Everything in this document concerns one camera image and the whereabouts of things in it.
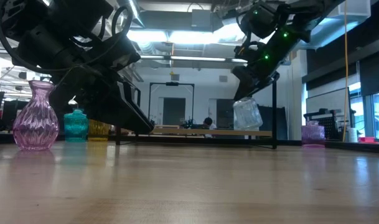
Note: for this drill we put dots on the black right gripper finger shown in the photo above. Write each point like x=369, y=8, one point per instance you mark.
x=240, y=84
x=264, y=84

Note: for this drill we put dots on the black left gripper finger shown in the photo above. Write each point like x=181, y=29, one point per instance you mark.
x=124, y=109

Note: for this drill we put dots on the clear glass vase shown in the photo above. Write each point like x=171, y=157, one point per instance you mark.
x=246, y=115

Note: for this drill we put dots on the yellow ribbed glass jar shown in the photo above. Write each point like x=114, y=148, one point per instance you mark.
x=98, y=130

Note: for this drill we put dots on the small teal glass jar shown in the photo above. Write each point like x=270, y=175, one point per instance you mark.
x=76, y=126

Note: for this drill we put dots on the pink swirl glass vase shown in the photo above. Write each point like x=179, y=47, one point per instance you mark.
x=36, y=118

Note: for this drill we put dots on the tall pink ribbed glass bottle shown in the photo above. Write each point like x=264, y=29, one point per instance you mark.
x=312, y=134

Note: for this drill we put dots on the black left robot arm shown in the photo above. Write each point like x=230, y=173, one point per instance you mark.
x=61, y=12

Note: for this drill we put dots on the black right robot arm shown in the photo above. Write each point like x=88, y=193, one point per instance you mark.
x=288, y=18

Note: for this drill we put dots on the person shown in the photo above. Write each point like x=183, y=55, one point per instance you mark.
x=208, y=123

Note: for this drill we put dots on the grey ceiling box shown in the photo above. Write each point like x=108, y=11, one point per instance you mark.
x=202, y=19

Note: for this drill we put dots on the black perforated rack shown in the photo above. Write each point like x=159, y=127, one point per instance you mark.
x=329, y=124

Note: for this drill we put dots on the white paper roll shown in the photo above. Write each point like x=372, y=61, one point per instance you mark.
x=352, y=135

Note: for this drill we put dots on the red box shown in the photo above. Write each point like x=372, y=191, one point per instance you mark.
x=368, y=140

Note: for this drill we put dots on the black gantry frame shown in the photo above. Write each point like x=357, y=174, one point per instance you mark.
x=172, y=83

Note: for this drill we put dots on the wooden shelf with black frame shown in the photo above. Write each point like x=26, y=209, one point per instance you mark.
x=183, y=132

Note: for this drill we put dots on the black aluminium table frame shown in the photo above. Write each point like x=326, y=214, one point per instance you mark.
x=341, y=145

